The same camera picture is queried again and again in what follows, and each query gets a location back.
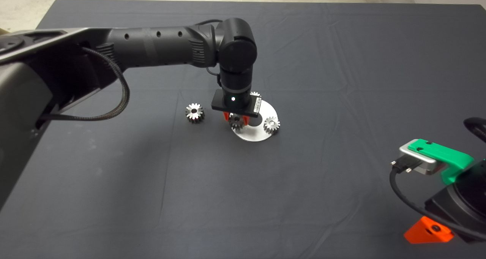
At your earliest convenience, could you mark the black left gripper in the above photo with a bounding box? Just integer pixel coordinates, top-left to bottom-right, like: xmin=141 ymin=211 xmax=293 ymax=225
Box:
xmin=211 ymin=88 xmax=264 ymax=126

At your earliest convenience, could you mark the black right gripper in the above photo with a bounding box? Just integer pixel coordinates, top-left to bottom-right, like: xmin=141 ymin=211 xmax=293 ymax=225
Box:
xmin=404 ymin=161 xmax=486 ymax=244

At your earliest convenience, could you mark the large steel gear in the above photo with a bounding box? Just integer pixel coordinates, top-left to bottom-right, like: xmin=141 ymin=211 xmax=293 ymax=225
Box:
xmin=185 ymin=103 xmax=205 ymax=124

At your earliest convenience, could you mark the round metal plate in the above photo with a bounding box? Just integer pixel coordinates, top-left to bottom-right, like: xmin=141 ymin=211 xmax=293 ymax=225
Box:
xmin=232 ymin=99 xmax=276 ymax=142

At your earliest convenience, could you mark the dark grey table cloth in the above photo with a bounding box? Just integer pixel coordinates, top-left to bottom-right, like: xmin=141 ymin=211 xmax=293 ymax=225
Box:
xmin=0 ymin=0 xmax=486 ymax=259

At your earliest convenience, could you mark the silver right camera box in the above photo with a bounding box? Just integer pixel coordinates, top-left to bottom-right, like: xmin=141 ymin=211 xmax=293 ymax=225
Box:
xmin=399 ymin=143 xmax=448 ymax=176

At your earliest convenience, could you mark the black right camera cable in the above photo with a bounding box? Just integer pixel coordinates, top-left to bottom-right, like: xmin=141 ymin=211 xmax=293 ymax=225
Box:
xmin=389 ymin=156 xmax=486 ymax=241

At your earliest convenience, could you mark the green right camera mount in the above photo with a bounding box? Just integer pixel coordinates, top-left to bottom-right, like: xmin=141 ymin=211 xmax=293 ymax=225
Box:
xmin=407 ymin=139 xmax=475 ymax=185

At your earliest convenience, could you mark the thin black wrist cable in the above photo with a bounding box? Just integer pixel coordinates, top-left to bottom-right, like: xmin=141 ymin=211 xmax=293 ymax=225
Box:
xmin=197 ymin=19 xmax=223 ymax=78

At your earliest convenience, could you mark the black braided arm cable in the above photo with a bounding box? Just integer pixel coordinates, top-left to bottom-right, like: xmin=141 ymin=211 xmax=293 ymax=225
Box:
xmin=38 ymin=47 xmax=131 ymax=122

